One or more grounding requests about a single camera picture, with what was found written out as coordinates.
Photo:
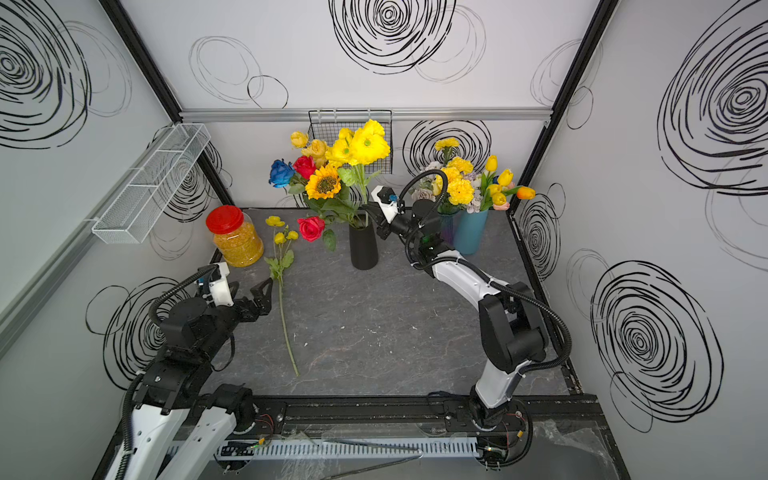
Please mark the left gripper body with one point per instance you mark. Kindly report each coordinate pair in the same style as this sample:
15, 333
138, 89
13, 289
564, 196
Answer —
227, 319

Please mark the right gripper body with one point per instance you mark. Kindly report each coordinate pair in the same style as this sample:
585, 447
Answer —
403, 226

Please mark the black vase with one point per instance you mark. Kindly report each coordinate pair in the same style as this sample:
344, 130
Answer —
364, 253

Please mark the yellow poppy stem large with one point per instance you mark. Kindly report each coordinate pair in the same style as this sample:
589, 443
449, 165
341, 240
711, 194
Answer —
352, 153

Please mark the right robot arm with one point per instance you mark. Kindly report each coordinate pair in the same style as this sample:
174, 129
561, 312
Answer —
519, 333

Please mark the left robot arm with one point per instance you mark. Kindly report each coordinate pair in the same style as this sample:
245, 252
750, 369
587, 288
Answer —
169, 429

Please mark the purple glass vase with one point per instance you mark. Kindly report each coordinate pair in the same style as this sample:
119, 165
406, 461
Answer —
448, 227

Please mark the teal ceramic vase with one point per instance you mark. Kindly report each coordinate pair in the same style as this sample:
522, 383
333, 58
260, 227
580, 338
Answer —
470, 232

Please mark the red lid plastic jar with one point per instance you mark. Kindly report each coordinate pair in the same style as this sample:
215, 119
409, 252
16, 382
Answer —
234, 236

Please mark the yellow carnation bouquet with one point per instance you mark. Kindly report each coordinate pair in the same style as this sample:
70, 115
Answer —
453, 189

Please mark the red rose low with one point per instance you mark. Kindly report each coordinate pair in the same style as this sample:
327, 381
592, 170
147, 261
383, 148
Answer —
315, 228

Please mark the sunflower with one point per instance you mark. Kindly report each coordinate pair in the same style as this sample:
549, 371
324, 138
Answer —
324, 183

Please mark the yellow tulip bouquet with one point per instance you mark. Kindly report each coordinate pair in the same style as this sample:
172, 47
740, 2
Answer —
497, 188

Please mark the red rose top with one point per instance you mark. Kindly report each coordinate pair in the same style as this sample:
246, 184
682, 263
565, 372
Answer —
305, 166

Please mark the yellow rose stem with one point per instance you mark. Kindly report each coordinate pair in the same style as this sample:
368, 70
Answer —
316, 149

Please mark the blue rose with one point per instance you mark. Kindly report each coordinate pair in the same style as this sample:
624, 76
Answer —
281, 173

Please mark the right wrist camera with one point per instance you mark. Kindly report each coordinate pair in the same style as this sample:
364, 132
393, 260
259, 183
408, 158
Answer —
387, 201

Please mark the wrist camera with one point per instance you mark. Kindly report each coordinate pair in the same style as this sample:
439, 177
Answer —
387, 201
214, 286

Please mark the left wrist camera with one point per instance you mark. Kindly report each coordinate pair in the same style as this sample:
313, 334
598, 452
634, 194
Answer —
214, 286

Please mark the black wire basket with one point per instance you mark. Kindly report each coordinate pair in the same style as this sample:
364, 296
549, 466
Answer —
327, 124

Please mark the white wire shelf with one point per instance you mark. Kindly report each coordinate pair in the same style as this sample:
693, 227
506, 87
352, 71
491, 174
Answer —
151, 185

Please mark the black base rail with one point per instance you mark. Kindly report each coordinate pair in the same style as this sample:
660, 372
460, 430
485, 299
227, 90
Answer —
452, 413

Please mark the white cable duct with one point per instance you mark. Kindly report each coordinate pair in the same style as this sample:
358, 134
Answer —
346, 449

